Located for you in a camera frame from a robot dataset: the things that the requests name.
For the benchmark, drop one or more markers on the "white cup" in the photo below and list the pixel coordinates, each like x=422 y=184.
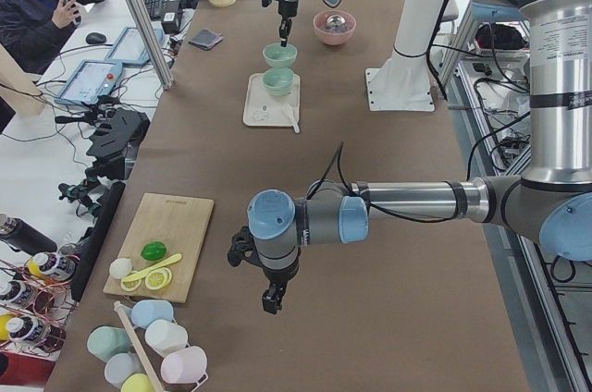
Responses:
x=166 y=337

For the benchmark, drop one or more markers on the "teach pendant near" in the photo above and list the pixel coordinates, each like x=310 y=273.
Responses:
x=91 y=80

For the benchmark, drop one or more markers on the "cream serving tray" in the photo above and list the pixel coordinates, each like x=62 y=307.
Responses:
x=264 y=110

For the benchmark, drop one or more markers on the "wooden cutting board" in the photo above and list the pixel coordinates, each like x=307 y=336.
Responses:
x=180 y=223

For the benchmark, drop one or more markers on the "blue cup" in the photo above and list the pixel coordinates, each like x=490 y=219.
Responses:
x=145 y=312

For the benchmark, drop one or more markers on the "metal scoop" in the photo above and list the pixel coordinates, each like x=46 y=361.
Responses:
x=336 y=24

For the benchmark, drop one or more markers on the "pink cup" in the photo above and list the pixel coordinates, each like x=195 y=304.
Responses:
x=185 y=366

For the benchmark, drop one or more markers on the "green bowl on tray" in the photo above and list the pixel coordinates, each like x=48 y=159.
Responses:
x=278 y=81

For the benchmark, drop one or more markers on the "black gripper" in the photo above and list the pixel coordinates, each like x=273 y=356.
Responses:
x=278 y=277
x=285 y=8

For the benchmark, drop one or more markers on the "person in dark jacket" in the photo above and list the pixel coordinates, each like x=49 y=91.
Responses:
x=34 y=31

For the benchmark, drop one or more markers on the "white garlic bulb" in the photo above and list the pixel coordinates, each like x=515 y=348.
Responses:
x=120 y=268

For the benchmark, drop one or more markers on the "green lime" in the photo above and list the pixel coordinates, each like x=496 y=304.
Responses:
x=154 y=251

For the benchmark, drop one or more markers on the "white ceramic spoon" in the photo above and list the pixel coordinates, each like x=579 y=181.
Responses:
x=287 y=110

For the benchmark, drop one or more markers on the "white camera pillar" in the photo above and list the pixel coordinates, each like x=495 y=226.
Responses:
x=403 y=83

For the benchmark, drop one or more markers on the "grey folded cloth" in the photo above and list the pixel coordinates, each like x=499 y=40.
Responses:
x=205 y=39

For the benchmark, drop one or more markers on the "yellow plastic knife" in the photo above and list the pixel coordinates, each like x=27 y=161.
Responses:
x=146 y=271

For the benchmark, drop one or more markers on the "teach pendant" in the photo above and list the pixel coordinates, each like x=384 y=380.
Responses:
x=129 y=49
x=91 y=80

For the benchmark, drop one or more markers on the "teach pendant far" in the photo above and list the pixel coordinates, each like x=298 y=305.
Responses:
x=129 y=49

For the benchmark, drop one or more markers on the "yellow cup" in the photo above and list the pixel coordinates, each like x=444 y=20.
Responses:
x=137 y=383

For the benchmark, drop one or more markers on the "lemon slices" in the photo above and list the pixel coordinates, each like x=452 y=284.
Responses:
x=154 y=280

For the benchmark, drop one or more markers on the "green bowl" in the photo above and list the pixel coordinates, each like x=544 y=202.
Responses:
x=278 y=81
x=277 y=55

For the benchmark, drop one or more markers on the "mint green cup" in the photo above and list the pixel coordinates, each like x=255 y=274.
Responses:
x=104 y=342

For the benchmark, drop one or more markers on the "pink bowl with ice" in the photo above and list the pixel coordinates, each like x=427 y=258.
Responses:
x=329 y=38

